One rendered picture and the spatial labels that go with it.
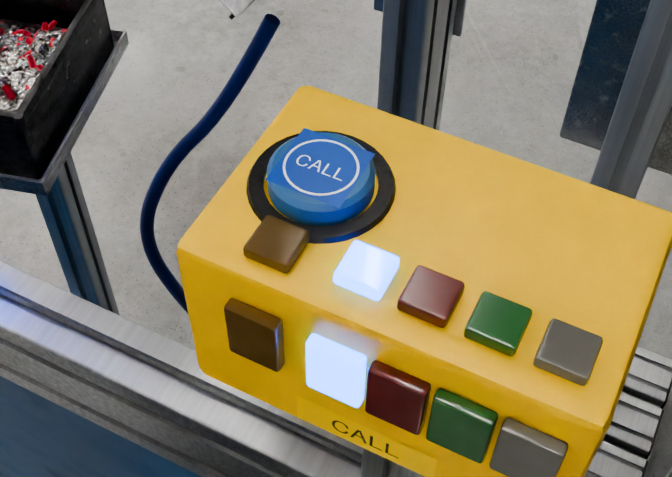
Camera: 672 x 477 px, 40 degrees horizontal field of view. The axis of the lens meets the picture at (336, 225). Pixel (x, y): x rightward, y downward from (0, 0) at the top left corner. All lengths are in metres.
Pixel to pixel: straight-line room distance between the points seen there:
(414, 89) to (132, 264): 0.88
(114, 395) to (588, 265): 0.33
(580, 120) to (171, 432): 0.60
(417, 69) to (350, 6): 1.29
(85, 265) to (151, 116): 1.05
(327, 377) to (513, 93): 1.71
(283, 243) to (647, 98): 0.59
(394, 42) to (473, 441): 0.63
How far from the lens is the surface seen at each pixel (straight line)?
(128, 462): 0.72
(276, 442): 0.53
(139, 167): 1.86
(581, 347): 0.31
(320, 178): 0.34
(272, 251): 0.32
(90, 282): 0.95
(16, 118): 0.68
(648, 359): 1.55
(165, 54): 2.09
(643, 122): 0.87
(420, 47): 0.90
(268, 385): 0.38
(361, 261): 0.32
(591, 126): 1.01
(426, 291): 0.31
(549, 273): 0.33
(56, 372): 0.60
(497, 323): 0.31
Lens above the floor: 1.33
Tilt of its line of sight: 50 degrees down
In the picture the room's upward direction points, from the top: 1 degrees clockwise
